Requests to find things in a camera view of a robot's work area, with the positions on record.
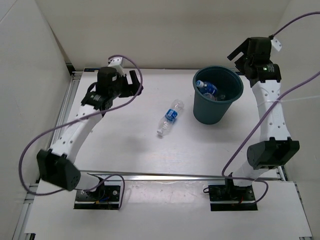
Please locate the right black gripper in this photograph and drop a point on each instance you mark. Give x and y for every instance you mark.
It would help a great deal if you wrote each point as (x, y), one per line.
(243, 48)

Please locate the black label plastic bottle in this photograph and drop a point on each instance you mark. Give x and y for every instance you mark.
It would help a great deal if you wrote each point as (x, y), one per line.
(221, 97)

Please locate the dark green plastic bin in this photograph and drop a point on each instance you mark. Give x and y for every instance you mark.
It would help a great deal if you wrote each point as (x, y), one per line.
(227, 82)

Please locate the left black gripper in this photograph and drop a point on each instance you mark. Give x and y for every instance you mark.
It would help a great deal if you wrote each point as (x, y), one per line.
(132, 89)

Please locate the aluminium front rail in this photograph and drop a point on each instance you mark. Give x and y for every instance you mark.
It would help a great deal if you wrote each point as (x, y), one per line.
(140, 176)

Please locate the red label red cap bottle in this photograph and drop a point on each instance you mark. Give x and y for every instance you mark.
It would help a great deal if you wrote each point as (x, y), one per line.
(209, 96)

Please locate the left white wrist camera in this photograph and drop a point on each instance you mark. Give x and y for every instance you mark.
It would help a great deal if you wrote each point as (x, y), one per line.
(117, 63)

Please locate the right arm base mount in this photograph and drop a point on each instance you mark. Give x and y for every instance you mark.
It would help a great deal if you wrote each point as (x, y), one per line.
(225, 198)

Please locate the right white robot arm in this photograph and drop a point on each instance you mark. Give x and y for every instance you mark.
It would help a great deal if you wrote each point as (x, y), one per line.
(275, 147)

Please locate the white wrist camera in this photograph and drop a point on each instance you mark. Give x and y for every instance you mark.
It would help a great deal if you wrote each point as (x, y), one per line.
(117, 63)
(275, 43)

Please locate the blue label bottle white cap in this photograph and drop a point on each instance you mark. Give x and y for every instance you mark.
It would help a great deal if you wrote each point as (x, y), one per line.
(166, 123)

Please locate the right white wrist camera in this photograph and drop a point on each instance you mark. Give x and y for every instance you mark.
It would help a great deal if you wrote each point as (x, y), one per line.
(275, 43)

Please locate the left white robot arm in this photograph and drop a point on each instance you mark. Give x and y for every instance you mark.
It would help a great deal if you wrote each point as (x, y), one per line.
(57, 164)

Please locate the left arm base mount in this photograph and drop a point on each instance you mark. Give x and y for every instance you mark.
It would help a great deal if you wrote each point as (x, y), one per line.
(108, 196)

